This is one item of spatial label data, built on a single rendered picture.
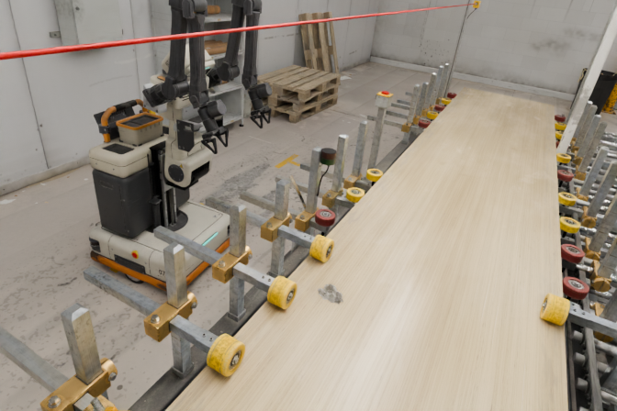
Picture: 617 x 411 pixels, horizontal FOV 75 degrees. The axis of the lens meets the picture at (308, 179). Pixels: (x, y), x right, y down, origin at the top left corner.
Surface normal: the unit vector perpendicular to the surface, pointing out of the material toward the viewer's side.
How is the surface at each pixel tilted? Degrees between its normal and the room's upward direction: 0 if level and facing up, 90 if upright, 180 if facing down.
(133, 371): 0
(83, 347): 90
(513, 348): 0
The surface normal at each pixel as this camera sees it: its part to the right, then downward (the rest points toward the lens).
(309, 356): 0.10, -0.88
